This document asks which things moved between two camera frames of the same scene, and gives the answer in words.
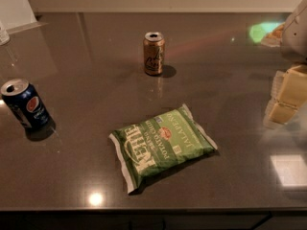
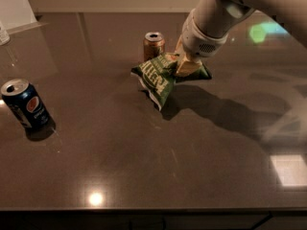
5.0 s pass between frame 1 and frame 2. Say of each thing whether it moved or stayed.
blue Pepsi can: stayed
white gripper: moved
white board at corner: stayed
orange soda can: stayed
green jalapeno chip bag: moved
